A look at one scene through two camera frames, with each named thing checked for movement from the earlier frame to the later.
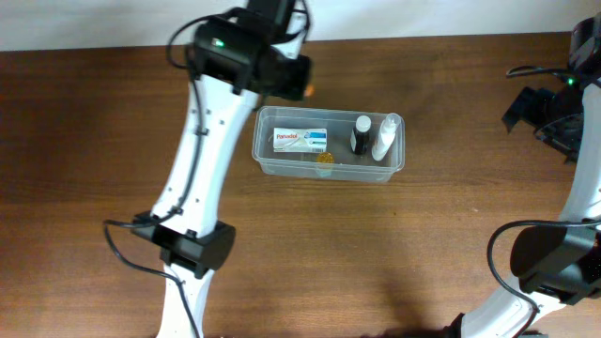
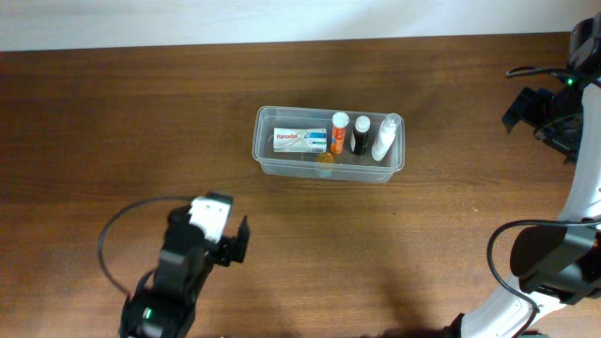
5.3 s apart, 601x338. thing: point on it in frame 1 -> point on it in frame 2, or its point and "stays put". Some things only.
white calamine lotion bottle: [387, 131] stays put
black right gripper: [524, 109] stays put
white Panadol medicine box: [300, 140] stays put
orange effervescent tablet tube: [309, 90] -> [340, 120]
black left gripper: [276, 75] -> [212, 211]
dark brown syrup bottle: [361, 135] stays put
